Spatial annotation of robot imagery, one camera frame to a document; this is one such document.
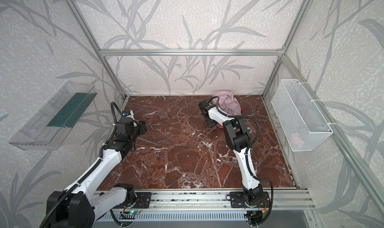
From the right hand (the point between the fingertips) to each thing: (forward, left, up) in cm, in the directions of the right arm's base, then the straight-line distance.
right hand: (217, 116), depth 106 cm
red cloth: (-8, -1, 0) cm, 8 cm away
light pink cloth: (+4, -6, +10) cm, 12 cm away
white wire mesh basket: (-28, -31, +33) cm, 53 cm away
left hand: (-13, +45, +17) cm, 50 cm away
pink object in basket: (-28, -36, +20) cm, 50 cm away
